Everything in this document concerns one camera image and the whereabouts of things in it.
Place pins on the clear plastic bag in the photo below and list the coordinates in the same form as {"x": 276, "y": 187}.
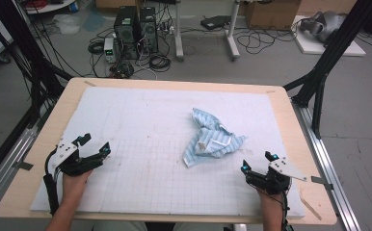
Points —
{"x": 66, "y": 25}

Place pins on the light blue striped towel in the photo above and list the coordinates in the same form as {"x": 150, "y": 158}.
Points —
{"x": 211, "y": 141}

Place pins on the black flat device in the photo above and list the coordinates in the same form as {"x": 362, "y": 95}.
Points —
{"x": 215, "y": 21}

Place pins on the white foam mat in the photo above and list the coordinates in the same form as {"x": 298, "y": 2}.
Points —
{"x": 142, "y": 112}

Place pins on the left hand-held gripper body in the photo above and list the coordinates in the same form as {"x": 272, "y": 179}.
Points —
{"x": 66, "y": 153}

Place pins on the white floor board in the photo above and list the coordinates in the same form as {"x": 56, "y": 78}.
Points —
{"x": 312, "y": 48}

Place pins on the grey bag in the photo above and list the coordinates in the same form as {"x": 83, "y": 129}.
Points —
{"x": 327, "y": 24}

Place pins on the brown tape piece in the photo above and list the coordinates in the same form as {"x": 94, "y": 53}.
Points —
{"x": 89, "y": 83}

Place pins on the person's right hand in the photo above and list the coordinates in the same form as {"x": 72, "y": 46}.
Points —
{"x": 270, "y": 199}

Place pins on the grey bench power supply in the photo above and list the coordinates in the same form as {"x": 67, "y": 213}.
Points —
{"x": 109, "y": 49}

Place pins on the black tape piece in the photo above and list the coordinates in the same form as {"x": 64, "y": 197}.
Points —
{"x": 321, "y": 181}
{"x": 24, "y": 165}

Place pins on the aluminium rail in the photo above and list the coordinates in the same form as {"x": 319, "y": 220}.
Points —
{"x": 10, "y": 160}
{"x": 327, "y": 160}

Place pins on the person's left hand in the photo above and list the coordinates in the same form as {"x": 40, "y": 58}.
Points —
{"x": 74, "y": 183}

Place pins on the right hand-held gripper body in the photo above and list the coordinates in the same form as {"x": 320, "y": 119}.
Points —
{"x": 275, "y": 179}

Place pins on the teal sheet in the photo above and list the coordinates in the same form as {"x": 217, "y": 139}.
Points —
{"x": 93, "y": 21}

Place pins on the black computer tower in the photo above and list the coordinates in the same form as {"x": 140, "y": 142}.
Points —
{"x": 126, "y": 30}
{"x": 148, "y": 30}

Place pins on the round white table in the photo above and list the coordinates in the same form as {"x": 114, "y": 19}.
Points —
{"x": 50, "y": 7}

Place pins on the white power strip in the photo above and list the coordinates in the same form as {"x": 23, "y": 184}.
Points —
{"x": 166, "y": 29}

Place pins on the black metal frame strut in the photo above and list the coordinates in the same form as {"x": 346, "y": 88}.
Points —
{"x": 332, "y": 51}

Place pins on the white desk leg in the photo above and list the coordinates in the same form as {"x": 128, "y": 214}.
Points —
{"x": 179, "y": 38}
{"x": 232, "y": 38}

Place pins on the wide cardboard box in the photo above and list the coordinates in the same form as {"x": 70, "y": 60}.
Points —
{"x": 328, "y": 6}

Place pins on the large cardboard box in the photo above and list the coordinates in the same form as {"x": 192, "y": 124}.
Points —
{"x": 271, "y": 14}

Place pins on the thin wooden strip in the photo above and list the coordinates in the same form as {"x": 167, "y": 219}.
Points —
{"x": 311, "y": 208}

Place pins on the low cardboard box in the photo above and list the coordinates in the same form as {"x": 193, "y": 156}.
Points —
{"x": 116, "y": 3}

